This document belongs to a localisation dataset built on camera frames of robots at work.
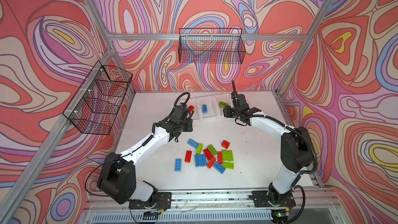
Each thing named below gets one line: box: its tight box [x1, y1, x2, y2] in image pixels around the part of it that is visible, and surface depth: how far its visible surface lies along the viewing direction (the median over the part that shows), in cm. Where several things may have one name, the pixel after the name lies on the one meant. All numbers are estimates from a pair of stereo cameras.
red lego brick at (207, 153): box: [203, 148, 213, 161], surface depth 90 cm
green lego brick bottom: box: [222, 161, 235, 170], surface depth 86 cm
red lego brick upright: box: [217, 151, 223, 165], surface depth 86 cm
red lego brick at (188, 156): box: [184, 150, 193, 163], surface depth 87 cm
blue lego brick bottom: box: [213, 161, 226, 175], surface depth 85 cm
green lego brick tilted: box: [207, 144, 218, 157], surface depth 90 cm
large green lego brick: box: [220, 149, 234, 162], surface depth 90 cm
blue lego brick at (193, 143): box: [187, 138, 200, 149], surface depth 93 cm
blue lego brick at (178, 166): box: [174, 158, 182, 172], surface depth 85 cm
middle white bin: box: [195, 95, 220, 122], surface depth 107 cm
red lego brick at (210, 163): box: [206, 156, 217, 170], surface depth 86 cm
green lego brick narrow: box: [195, 143, 204, 156], surface depth 91 cm
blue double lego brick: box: [194, 154, 207, 167], surface depth 88 cm
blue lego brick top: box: [202, 104, 208, 114], surface depth 109 cm
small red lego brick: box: [221, 140, 231, 150], surface depth 93 cm
